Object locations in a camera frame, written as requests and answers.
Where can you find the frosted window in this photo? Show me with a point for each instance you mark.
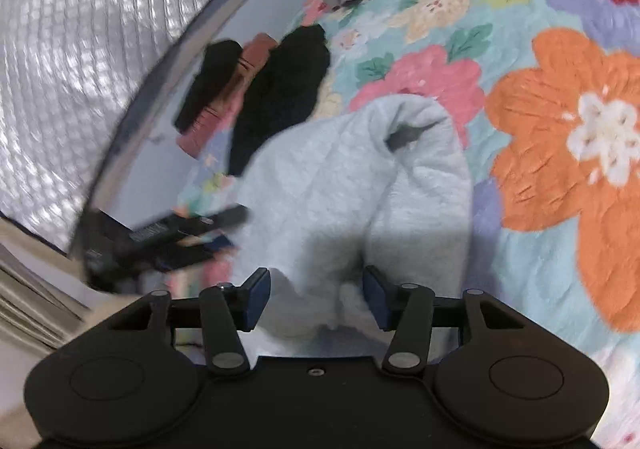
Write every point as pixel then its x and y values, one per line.
pixel 75 54

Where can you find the orange pillow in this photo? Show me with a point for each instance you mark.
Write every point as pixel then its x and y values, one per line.
pixel 215 124

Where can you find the pale grey sweatshirt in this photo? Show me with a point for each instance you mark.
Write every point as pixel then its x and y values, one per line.
pixel 325 189

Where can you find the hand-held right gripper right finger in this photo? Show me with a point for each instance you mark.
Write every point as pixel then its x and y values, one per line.
pixel 375 299

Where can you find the floral bedsheet bed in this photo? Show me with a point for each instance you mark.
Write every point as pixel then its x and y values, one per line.
pixel 550 229

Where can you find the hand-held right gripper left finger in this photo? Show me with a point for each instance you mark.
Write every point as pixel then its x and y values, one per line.
pixel 257 299

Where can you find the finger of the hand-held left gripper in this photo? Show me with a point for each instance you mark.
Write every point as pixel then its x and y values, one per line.
pixel 200 251
pixel 220 219

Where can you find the black cloth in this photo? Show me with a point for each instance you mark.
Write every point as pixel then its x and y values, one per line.
pixel 210 79

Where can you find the black garment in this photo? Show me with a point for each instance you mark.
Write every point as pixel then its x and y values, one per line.
pixel 280 94

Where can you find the beige curtain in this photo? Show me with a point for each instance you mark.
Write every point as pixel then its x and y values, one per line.
pixel 30 299

